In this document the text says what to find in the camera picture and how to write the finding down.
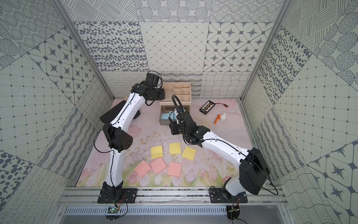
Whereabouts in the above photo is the translucent drawer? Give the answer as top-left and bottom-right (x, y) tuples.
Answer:
(159, 105), (178, 126)

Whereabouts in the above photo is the blue sticky pad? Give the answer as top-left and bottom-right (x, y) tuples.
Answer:
(160, 111), (177, 123)

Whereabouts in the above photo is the beige drawer organizer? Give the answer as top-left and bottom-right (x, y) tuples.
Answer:
(159, 82), (192, 112)

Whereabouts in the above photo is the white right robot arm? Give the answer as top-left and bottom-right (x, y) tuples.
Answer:
(169, 95), (270, 198)

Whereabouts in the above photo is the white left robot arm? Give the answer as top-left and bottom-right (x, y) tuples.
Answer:
(98, 81), (165, 204)

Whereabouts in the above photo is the yellow sticky pad middle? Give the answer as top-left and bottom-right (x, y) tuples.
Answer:
(169, 142), (181, 155)

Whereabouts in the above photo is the yellow sticky pad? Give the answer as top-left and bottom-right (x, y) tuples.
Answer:
(169, 142), (181, 155)
(182, 147), (197, 161)
(151, 145), (164, 159)

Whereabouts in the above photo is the yellow sticky pad right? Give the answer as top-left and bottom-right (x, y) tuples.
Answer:
(182, 147), (197, 161)

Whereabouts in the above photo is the yellow sticky pad left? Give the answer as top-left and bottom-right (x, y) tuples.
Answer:
(151, 145), (164, 159)

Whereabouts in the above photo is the pink sticky pad middle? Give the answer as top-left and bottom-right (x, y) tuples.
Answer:
(150, 157), (167, 174)

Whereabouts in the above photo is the pink sticky pad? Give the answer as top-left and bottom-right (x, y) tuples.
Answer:
(134, 160), (152, 178)
(167, 162), (182, 177)
(150, 157), (167, 174)

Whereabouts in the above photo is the pink sticky pad right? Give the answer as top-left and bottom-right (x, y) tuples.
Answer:
(167, 162), (182, 177)

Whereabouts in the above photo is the pink sticky pad left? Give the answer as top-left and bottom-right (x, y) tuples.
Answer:
(134, 160), (152, 178)

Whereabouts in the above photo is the floral pink table mat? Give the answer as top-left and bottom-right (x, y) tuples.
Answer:
(75, 97), (265, 188)

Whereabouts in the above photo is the black battery holder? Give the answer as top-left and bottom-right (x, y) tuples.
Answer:
(199, 100), (229, 115)

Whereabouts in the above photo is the white glue bottle orange cap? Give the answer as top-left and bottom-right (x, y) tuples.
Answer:
(214, 113), (227, 124)

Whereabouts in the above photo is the black plastic tool case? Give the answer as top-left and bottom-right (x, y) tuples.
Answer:
(100, 99), (144, 128)

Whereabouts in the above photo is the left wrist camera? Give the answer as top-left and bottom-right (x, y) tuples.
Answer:
(145, 71), (163, 89)

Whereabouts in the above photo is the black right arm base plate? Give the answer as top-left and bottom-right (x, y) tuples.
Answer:
(208, 187), (248, 204)

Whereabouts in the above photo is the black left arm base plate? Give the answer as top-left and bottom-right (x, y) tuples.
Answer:
(97, 188), (138, 204)

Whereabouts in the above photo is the aluminium mounting rail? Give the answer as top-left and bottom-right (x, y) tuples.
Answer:
(58, 187), (288, 216)

